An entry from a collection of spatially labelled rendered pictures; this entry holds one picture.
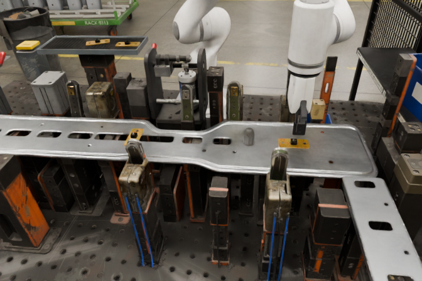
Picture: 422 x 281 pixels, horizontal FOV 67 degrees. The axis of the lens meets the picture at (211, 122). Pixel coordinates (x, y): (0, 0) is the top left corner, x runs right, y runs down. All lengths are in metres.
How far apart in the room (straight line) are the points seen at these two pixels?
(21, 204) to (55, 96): 0.35
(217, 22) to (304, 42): 0.60
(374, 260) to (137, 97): 0.80
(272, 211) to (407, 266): 0.27
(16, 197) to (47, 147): 0.16
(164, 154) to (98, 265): 0.40
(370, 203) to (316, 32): 0.40
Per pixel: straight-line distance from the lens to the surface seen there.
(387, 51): 1.55
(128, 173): 0.81
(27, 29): 3.67
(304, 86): 0.79
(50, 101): 1.20
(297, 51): 0.76
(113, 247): 1.11
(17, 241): 1.21
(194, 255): 1.05
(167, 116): 1.12
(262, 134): 0.96
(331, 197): 0.84
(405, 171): 0.88
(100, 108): 1.12
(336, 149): 0.95
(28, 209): 1.11
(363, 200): 0.83
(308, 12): 0.72
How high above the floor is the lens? 1.58
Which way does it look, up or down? 35 degrees down
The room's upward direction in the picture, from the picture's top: 3 degrees counter-clockwise
